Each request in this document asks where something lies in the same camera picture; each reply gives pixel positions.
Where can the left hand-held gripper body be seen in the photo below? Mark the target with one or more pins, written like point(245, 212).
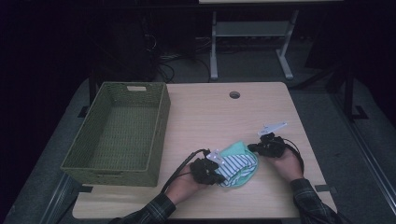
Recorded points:
point(202, 171)

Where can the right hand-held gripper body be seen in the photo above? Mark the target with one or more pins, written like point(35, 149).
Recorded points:
point(272, 146)

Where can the mint green baby garment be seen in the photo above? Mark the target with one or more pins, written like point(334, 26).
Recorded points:
point(236, 166)

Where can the person's left hand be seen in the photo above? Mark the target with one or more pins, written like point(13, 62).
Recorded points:
point(183, 186)

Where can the person's right hand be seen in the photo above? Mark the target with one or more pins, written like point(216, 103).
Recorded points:
point(288, 168)

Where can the green woven basket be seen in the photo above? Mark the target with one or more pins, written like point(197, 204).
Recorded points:
point(124, 133)

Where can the black metal stand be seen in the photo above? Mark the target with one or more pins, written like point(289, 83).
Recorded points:
point(348, 93)

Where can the aluminium frame rail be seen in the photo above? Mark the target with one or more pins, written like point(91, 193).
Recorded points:
point(373, 174)
point(56, 202)

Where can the grey metal frame desk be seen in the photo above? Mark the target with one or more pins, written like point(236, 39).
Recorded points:
point(249, 28)

